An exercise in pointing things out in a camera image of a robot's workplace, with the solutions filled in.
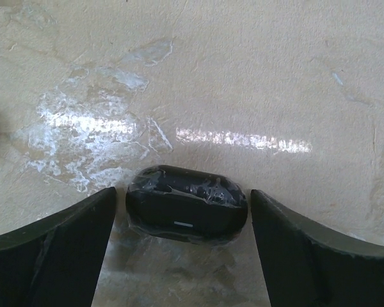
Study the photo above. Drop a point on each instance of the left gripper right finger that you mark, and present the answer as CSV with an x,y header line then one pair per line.
x,y
305,263

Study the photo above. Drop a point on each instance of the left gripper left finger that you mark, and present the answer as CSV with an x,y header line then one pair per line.
x,y
56,261

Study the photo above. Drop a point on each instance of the black earbud charging case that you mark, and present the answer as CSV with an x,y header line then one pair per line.
x,y
186,205

